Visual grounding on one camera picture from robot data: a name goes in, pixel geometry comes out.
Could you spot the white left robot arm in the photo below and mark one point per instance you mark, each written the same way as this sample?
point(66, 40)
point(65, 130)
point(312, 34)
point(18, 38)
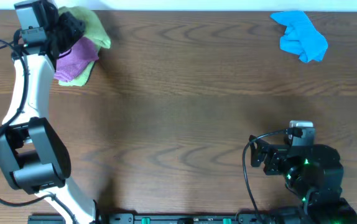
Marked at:
point(32, 156)

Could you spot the blue crumpled cloth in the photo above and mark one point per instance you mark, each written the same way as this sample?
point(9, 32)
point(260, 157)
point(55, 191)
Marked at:
point(300, 37)

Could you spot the light green folded cloth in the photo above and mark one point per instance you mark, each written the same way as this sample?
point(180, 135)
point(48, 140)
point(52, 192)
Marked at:
point(82, 78)

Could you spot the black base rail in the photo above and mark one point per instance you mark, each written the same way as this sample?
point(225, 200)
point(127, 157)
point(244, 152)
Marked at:
point(129, 218)

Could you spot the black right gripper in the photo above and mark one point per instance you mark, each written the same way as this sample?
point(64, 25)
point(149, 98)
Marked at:
point(276, 154)

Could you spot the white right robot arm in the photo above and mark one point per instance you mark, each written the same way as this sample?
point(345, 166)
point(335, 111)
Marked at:
point(312, 172)

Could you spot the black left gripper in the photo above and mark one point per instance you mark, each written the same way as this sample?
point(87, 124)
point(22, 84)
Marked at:
point(69, 26)

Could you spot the purple folded cloth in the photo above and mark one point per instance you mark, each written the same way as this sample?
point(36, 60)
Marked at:
point(82, 53)

